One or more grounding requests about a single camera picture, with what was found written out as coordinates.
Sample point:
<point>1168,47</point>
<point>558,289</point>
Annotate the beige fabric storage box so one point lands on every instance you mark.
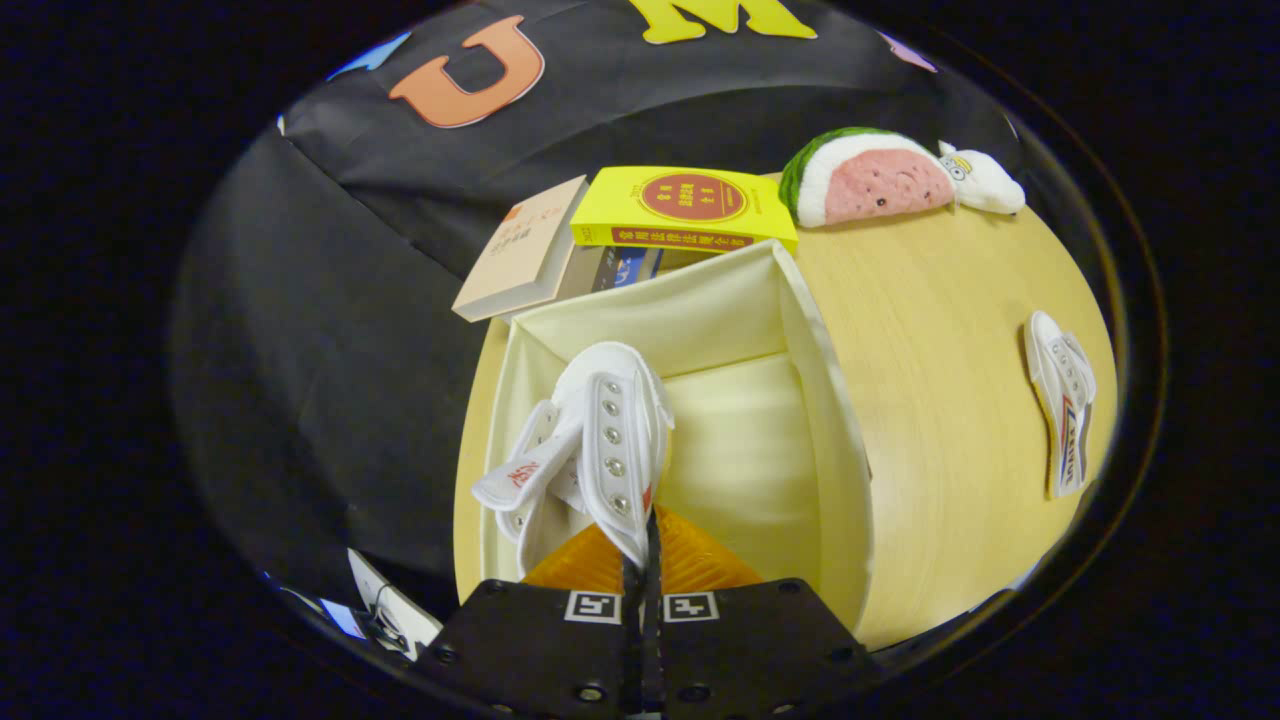
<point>740,460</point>

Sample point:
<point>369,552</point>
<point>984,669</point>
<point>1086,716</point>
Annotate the cream cover book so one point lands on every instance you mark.
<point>520,255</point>

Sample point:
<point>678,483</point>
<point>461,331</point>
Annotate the watermelon slice plush toy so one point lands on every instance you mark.
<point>880,185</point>

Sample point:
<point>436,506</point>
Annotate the black backdrop cloth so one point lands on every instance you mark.
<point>330,350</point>

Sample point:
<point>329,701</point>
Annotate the white plush toy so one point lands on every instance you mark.
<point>990,185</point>

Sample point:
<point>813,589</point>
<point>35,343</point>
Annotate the blue book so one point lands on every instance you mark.
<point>625,268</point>

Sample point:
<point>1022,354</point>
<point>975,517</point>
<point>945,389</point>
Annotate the yellow book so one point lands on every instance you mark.
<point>620,205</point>

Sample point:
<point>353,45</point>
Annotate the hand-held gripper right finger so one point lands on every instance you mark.
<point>760,650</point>

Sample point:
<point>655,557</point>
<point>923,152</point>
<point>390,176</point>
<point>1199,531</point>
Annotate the white canvas shoe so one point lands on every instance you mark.
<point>1065,420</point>
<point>610,440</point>

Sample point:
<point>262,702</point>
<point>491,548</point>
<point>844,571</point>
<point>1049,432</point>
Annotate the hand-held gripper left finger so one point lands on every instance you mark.
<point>540,650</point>

